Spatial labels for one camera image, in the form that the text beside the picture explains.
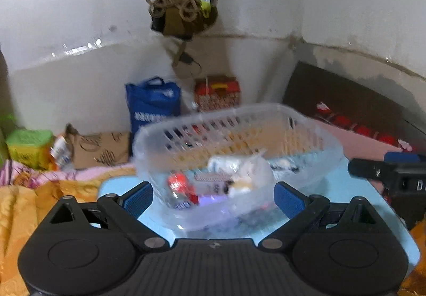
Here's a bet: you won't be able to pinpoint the pink blanket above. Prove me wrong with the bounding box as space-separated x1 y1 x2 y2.
311 118 403 167

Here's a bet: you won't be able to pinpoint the blue tote bag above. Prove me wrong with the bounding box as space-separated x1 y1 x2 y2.
125 77 182 143

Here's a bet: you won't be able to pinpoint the red printed cloth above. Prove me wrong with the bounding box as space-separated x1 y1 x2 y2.
314 102 415 153

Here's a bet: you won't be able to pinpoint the black charger plug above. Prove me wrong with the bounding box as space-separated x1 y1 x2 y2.
178 51 202 75

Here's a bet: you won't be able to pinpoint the brown paper bag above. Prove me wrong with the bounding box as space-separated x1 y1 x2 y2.
65 123 131 170

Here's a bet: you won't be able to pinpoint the clear plastic basket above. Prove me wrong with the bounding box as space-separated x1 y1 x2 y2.
132 103 345 232

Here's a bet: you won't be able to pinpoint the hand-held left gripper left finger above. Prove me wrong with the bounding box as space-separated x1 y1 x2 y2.
47 182 169 252

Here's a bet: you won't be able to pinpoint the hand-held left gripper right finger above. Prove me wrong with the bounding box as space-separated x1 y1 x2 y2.
259 182 378 250

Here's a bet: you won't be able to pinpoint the orange blanket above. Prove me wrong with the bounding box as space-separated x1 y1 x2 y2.
0 168 137 296

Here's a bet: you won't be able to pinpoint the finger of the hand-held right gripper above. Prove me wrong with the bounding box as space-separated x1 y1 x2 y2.
383 151 426 164
348 158 396 181

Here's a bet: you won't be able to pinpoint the white plastic pouch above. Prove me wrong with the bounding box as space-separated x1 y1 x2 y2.
208 154 265 198

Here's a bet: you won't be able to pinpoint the white tube packet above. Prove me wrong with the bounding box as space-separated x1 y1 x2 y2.
50 135 73 168

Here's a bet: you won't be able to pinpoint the red-capped bottle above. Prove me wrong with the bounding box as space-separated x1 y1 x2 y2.
166 172 200 210

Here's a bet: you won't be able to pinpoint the dark wooden headboard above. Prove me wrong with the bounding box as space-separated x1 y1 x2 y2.
283 61 426 150

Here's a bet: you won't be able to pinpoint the green box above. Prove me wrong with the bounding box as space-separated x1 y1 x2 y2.
6 129 54 170

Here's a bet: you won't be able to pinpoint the red gift box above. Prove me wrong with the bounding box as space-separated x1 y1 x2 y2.
194 74 241 112

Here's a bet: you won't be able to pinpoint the hanging rope and bags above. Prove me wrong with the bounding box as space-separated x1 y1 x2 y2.
148 0 220 42

